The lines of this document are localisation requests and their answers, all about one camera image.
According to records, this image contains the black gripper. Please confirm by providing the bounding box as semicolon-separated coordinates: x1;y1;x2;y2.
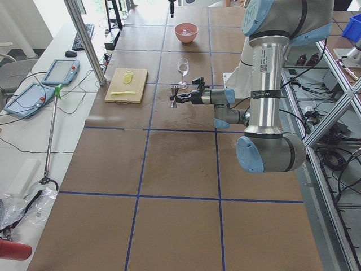
169;90;202;104

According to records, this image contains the steel double jigger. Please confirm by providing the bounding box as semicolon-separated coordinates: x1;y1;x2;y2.
170;85;179;109

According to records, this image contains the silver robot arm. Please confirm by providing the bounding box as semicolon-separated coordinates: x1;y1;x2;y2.
170;1;334;173

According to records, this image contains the clear ice cubes pile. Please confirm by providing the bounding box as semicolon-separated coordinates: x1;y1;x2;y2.
181;29;193;36

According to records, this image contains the pink plastic ice bowl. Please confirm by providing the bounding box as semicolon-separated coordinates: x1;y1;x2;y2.
174;23;199;43

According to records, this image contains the clear wine glass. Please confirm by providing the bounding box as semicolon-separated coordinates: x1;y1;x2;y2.
177;58;189;89

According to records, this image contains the bamboo cutting board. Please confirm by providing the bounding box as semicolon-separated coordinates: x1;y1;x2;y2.
104;68;148;103

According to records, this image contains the yellow plastic knife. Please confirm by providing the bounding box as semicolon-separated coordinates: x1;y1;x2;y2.
110;91;137;95

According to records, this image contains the black keyboard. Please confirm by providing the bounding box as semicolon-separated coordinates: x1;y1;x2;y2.
71;23;95;51

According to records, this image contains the black computer mouse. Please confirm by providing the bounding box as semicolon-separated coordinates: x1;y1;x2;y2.
64;50;77;58

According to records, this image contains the blue teach pendant far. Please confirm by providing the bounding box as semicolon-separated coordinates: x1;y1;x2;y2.
42;59;80;86

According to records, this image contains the blue teach pendant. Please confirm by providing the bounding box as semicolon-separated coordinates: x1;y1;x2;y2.
42;59;80;86
4;83;55;118

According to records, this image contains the blue teach pendant near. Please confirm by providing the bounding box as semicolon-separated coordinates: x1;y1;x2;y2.
4;83;55;118

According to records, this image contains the grey office chair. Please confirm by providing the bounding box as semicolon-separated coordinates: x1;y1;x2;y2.
1;53;37;95

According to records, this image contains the white foam block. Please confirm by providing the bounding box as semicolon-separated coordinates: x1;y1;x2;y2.
7;158;40;195

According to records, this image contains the blue storage bin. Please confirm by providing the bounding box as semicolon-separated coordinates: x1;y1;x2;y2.
342;14;361;42

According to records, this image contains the clear plastic bag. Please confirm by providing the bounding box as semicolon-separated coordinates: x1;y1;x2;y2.
1;187;58;231

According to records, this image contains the red fire extinguisher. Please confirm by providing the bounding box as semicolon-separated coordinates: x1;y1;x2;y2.
1;239;32;261

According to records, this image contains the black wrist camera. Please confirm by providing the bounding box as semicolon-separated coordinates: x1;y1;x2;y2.
192;77;205;91

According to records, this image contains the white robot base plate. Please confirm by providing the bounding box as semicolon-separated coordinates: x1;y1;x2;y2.
223;73;247;99

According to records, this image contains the aluminium frame post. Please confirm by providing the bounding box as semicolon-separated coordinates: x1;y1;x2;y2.
64;0;107;86

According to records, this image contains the green handled reacher grabber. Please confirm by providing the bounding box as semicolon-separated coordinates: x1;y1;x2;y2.
28;84;63;195

